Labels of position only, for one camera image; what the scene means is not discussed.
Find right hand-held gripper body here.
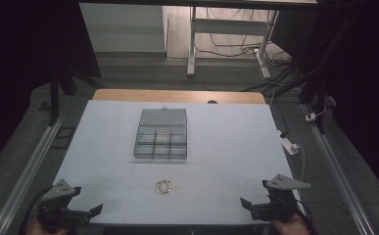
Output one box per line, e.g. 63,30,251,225
250,173,311,224

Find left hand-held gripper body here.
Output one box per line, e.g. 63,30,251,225
35,178,92,234

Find person's left hand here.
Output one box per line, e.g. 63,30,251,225
24,217,71,235

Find person's right hand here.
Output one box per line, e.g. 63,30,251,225
269,212,309,235

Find white table mat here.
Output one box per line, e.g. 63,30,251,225
52,99,306,227

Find white power strip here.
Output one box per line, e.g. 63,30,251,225
277,129,300,157

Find clear plastic compartment box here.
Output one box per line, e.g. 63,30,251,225
132,108,188,161

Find black metal stand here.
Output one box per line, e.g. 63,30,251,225
47,63,106,127
268,19,352,135

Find wooden table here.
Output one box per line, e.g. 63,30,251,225
92,88,266,105

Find white cabinet panel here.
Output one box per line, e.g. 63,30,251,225
78,2,167,54

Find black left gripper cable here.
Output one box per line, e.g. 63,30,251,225
18,185,54,235

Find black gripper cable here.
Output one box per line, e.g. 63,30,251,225
18,185,54,235
294,198,319,235

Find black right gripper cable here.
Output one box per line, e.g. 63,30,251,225
294,198,319,235

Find aluminium rail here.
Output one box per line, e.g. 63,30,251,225
0,114,66,235
302,103,376,235

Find white power strip cable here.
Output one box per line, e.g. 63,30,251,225
294,142,307,183

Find small metal key ring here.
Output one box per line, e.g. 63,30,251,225
154,178,174,196

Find black rectangular floor frame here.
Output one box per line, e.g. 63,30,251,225
50,125,77,151

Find black floor cables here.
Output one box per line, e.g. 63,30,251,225
193,7,306,93

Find white metal desk frame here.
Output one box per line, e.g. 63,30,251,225
186,6,280,79

